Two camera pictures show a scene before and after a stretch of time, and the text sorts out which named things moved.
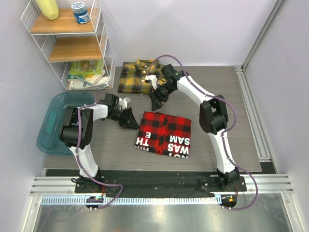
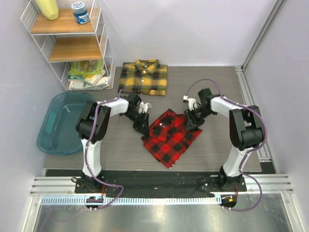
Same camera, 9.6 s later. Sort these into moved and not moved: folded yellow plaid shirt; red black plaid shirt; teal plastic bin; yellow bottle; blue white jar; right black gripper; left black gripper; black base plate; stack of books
Moved: red black plaid shirt; right black gripper; left black gripper
Not moved: folded yellow plaid shirt; stack of books; yellow bottle; black base plate; teal plastic bin; blue white jar
